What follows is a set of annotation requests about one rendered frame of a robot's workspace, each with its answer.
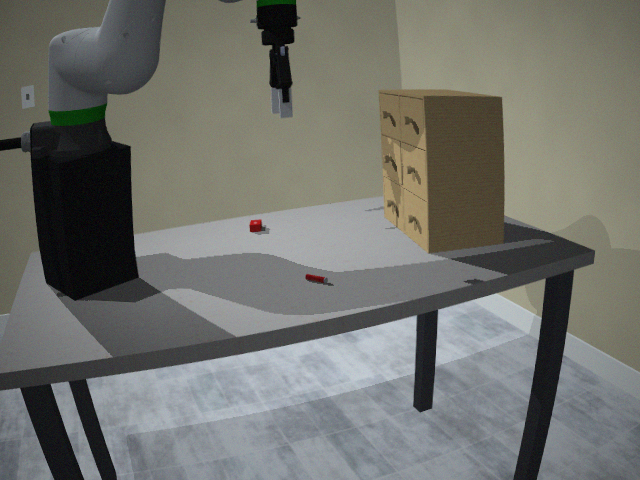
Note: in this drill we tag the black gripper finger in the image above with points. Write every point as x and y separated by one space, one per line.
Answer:
274 91
284 77

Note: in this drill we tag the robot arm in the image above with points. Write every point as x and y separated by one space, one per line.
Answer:
119 57

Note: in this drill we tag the small tan wooden chest of drawers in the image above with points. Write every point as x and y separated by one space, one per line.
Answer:
464 144

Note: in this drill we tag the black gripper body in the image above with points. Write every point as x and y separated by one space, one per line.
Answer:
277 37

